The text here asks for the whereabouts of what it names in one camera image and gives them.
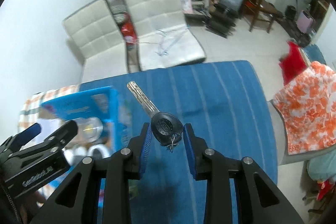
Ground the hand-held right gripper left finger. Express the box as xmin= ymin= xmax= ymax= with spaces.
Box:
xmin=31 ymin=123 xmax=153 ymax=224

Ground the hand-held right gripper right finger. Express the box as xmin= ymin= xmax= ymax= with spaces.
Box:
xmin=183 ymin=123 xmax=300 ymax=224

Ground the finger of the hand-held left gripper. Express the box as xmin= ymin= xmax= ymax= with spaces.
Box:
xmin=0 ymin=122 xmax=43 ymax=156
xmin=15 ymin=119 xmax=79 ymax=159

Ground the metal key ring chain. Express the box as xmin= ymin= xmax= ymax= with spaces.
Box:
xmin=167 ymin=135 xmax=182 ymax=153

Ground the silver key round black head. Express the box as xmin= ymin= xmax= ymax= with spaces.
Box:
xmin=127 ymin=81 xmax=183 ymax=147

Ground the white round tin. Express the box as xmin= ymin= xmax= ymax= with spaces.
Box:
xmin=64 ymin=147 xmax=88 ymax=165

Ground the large white cream jar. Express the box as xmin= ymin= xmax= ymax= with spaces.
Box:
xmin=88 ymin=145 xmax=110 ymax=159

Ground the blue plastic basket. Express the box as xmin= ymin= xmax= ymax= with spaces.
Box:
xmin=39 ymin=86 xmax=125 ymax=159

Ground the orange checkered cloth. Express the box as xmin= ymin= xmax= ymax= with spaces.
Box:
xmin=18 ymin=85 xmax=82 ymax=195

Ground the clear glass jar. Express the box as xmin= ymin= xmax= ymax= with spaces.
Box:
xmin=78 ymin=117 xmax=104 ymax=141

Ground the blue green printed carton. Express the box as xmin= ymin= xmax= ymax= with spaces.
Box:
xmin=115 ymin=98 xmax=133 ymax=146

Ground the blue striped cloth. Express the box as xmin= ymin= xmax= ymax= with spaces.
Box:
xmin=79 ymin=60 xmax=279 ymax=224

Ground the white padded chair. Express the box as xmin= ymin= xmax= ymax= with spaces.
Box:
xmin=121 ymin=0 xmax=207 ymax=71
xmin=62 ymin=0 xmax=130 ymax=81

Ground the orange floral cloth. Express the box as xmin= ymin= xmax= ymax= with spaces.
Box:
xmin=273 ymin=61 xmax=336 ymax=155

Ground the teal cloth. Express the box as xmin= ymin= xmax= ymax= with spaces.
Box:
xmin=307 ymin=151 xmax=336 ymax=184

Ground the red cloth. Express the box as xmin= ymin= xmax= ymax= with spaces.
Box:
xmin=279 ymin=40 xmax=307 ymax=84

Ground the red fabric bundle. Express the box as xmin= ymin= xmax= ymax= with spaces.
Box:
xmin=316 ymin=179 xmax=336 ymax=201

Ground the pink printed bag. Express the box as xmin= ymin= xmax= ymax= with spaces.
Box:
xmin=181 ymin=0 xmax=199 ymax=15

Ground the blue towel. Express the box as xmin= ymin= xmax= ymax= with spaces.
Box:
xmin=302 ymin=44 xmax=328 ymax=65

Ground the black bag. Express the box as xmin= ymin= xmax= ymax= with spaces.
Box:
xmin=285 ymin=5 xmax=298 ymax=20

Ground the pink suitcase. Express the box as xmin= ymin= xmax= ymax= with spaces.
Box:
xmin=298 ymin=10 xmax=316 ymax=33

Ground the brown wooden cabinet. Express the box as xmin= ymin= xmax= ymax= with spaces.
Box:
xmin=305 ymin=0 xmax=330 ymax=33

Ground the blue wire hanger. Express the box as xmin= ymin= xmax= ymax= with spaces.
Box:
xmin=154 ymin=28 xmax=185 ymax=57

